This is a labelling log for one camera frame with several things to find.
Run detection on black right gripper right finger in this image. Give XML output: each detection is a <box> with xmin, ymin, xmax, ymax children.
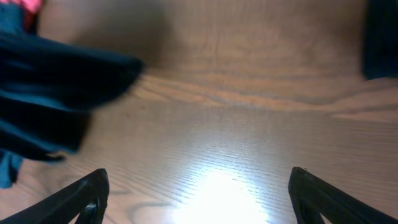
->
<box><xmin>288</xmin><ymin>167</ymin><xmax>397</xmax><ymax>224</ymax></box>

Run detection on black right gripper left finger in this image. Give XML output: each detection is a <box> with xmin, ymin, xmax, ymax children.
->
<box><xmin>1</xmin><ymin>169</ymin><xmax>109</xmax><ymax>224</ymax></box>

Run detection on black folded garment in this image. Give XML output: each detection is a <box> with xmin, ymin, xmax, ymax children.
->
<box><xmin>362</xmin><ymin>0</ymin><xmax>397</xmax><ymax>80</ymax></box>

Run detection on coral red garment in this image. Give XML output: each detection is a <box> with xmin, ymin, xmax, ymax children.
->
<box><xmin>1</xmin><ymin>0</ymin><xmax>43</xmax><ymax>34</ymax></box>

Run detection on navy blue shorts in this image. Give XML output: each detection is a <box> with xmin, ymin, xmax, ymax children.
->
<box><xmin>1</xmin><ymin>29</ymin><xmax>144</xmax><ymax>189</ymax></box>

